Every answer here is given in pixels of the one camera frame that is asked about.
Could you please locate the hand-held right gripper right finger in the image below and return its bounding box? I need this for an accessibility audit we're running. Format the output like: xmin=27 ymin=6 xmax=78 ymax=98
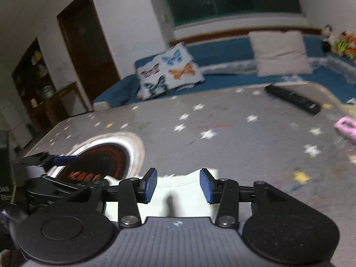
xmin=199 ymin=168 xmax=282 ymax=228

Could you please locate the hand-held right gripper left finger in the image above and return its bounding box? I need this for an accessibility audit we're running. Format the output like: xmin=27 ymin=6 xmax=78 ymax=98
xmin=60 ymin=168 xmax=159 ymax=228

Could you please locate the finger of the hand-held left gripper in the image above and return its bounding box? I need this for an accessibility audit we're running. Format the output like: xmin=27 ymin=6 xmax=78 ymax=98
xmin=41 ymin=175 xmax=109 ymax=193
xmin=14 ymin=151 xmax=80 ymax=169

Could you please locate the pale green printed shirt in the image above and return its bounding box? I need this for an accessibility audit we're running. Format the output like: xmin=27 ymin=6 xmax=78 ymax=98
xmin=104 ymin=168 xmax=221 ymax=223

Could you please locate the round black induction cooker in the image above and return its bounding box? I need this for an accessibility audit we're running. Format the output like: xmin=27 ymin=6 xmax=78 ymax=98
xmin=59 ymin=143 xmax=132 ymax=183

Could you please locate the wooden side table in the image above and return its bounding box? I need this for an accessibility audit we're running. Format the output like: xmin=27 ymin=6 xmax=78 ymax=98
xmin=29 ymin=82 xmax=87 ymax=130

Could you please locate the green jar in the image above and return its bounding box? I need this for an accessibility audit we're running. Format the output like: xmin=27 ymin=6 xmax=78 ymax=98
xmin=41 ymin=85 xmax=55 ymax=99

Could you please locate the dark wooden shelf cabinet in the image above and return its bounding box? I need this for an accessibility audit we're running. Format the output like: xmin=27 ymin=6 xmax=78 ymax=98
xmin=11 ymin=37 xmax=58 ymax=134

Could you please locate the dark wooden door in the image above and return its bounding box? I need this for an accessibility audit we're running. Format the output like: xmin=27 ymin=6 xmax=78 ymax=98
xmin=57 ymin=0 xmax=121 ymax=112

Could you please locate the butterfly print pillow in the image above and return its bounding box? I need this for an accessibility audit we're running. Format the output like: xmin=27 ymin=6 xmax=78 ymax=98
xmin=135 ymin=42 xmax=205 ymax=101

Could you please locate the black remote control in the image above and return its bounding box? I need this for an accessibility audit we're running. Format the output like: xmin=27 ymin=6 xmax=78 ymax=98
xmin=264 ymin=85 xmax=323 ymax=115

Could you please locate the blue sofa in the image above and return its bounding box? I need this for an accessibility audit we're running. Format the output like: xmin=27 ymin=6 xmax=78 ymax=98
xmin=92 ymin=27 xmax=356 ymax=112

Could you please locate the small pink object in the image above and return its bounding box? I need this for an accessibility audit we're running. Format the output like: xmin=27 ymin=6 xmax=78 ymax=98
xmin=333 ymin=116 xmax=356 ymax=146

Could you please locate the plain beige pillow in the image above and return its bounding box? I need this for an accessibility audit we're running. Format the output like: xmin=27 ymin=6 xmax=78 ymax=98
xmin=247 ymin=30 xmax=312 ymax=77

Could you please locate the panda plush toy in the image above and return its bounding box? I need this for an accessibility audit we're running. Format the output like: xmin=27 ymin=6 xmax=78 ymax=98
xmin=321 ymin=24 xmax=334 ymax=53

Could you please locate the brown plush with yellow vest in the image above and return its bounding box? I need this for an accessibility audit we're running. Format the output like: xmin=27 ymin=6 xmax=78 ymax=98
xmin=333 ymin=30 xmax=351 ymax=58

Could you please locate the orange plush toy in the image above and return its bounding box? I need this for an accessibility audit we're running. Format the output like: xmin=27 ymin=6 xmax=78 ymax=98
xmin=347 ymin=33 xmax=356 ymax=61

